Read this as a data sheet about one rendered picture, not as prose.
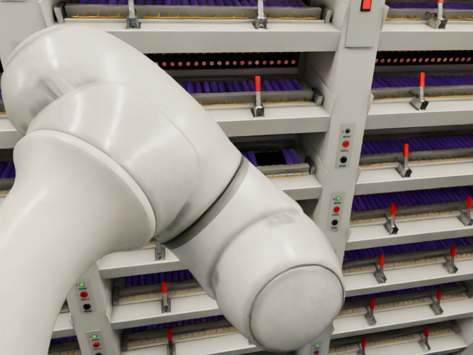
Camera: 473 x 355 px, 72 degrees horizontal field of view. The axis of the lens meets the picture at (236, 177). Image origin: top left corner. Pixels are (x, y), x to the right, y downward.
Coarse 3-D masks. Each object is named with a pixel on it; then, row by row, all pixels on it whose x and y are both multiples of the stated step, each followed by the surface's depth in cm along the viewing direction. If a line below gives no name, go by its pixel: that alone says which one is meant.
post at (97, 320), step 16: (32, 0) 61; (0, 16) 61; (16, 16) 61; (32, 16) 62; (0, 32) 62; (16, 32) 62; (32, 32) 63; (0, 48) 63; (96, 272) 86; (96, 288) 88; (96, 304) 90; (80, 320) 92; (96, 320) 93; (80, 336) 94; (112, 336) 96; (112, 352) 98
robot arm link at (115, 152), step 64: (64, 64) 20; (128, 64) 22; (64, 128) 19; (128, 128) 20; (192, 128) 23; (64, 192) 18; (128, 192) 19; (192, 192) 23; (0, 256) 15; (64, 256) 17; (0, 320) 14
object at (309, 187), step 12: (300, 156) 98; (312, 156) 93; (312, 168) 90; (324, 168) 86; (276, 180) 89; (288, 180) 89; (300, 180) 89; (312, 180) 90; (324, 180) 87; (288, 192) 87; (300, 192) 88; (312, 192) 89
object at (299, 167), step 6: (258, 168) 89; (264, 168) 89; (270, 168) 89; (276, 168) 89; (282, 168) 89; (288, 168) 89; (294, 168) 90; (300, 168) 90; (306, 168) 91; (264, 174) 89; (270, 174) 90; (276, 174) 90; (294, 174) 90
